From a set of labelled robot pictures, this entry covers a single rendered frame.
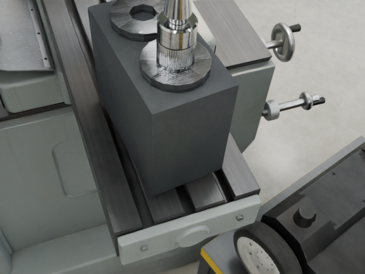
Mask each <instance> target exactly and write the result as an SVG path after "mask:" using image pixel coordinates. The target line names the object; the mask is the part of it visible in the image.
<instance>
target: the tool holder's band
mask: <svg viewBox="0 0 365 274"><path fill-rule="evenodd" d="M157 28H158V31H159V32H160V33H161V34H162V35H164V36H166V37H168V38H172V39H184V38H188V37H190V36H192V35H193V34H194V33H195V32H196V31H197V28H198V18H197V16H196V15H195V14H194V13H193V12H192V15H191V16H190V17H189V18H188V20H187V22H185V23H184V24H172V23H170V21H169V20H168V18H167V16H166V15H165V14H164V11H162V12H161V13H159V14H158V16H157Z"/></svg>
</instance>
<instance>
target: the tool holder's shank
mask: <svg viewBox="0 0 365 274"><path fill-rule="evenodd" d="M164 14H165V15H166V16H167V18H168V20H169V21H170V23H172V24H184V23H185V22H187V20H188V18H189V17H190V16H191V15H192V4H191V0H166V2H165V7H164Z"/></svg>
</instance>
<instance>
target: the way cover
mask: <svg viewBox="0 0 365 274"><path fill-rule="evenodd" d="M2 6H3V7H2ZM33 10H34V11H33ZM10 11H11V13H10ZM5 16H6V17H5ZM31 27H32V28H31ZM36 36H37V37H36ZM1 39H2V40H1ZM17 43H19V44H17ZM0 44H1V45H0V70H1V71H8V72H20V71H55V69H54V66H53V63H52V59H51V55H50V52H49V49H48V45H47V41H46V38H45V34H44V32H43V28H42V24H41V21H40V17H39V13H38V10H37V7H36V3H35V0H0ZM31 44H32V45H31ZM26 47H27V48H26ZM40 49H41V50H40ZM7 53H8V54H7ZM9 58H10V59H9ZM33 58H34V59H33ZM38 59H39V60H38ZM18 61H20V62H19V63H18ZM30 64H31V65H30Z"/></svg>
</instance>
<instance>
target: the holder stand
mask: <svg viewBox="0 0 365 274"><path fill-rule="evenodd" d="M165 2H166V0H114V1H109V2H105V3H101V4H97V5H93V6H90V7H88V15H89V23H90V31H91V39H92V47H93V55H94V60H95V68H96V76H97V84H98V92H99V98H100V100H101V101H102V103H103V105H104V107H105V109H106V111H107V112H108V114H109V116H110V118H111V120H112V122H113V124H114V126H115V128H116V130H117V131H118V133H119V135H120V137H121V139H122V141H123V143H124V145H125V147H126V149H127V151H128V152H129V154H130V156H131V158H132V160H133V162H134V164H135V166H136V168H137V170H138V171H139V173H140V175H141V177H142V179H143V181H144V183H145V185H146V187H147V189H148V190H149V192H150V194H151V195H152V196H155V195H158V194H160V193H163V192H165V191H168V190H170V189H173V188H175V187H178V186H180V185H183V184H185V183H188V182H190V181H192V180H195V179H197V178H200V177H202V176H205V175H208V174H209V173H212V172H215V171H217V170H220V169H221V168H222V165H223V160H224V155H225V150H226V145H227V142H228V136H229V131H230V126H231V121H232V116H233V113H234V107H235V103H236V97H237V93H238V87H239V85H238V82H237V81H236V80H235V79H234V77H233V76H232V75H231V74H230V72H229V71H228V70H227V69H226V67H225V66H224V65H223V63H222V62H221V61H220V60H219V58H218V57H217V56H216V55H215V53H214V52H213V50H212V49H211V48H210V47H209V45H208V44H207V43H206V42H205V40H204V39H203V38H202V36H201V35H200V34H199V33H198V31H197V40H196V51H195V58H194V63H193V65H192V66H191V67H190V68H189V69H187V70H185V71H181V72H172V71H167V70H165V69H164V68H162V67H161V66H160V65H159V64H158V62H157V60H156V32H157V16H158V14H159V13H161V12H162V11H163V10H164V7H165Z"/></svg>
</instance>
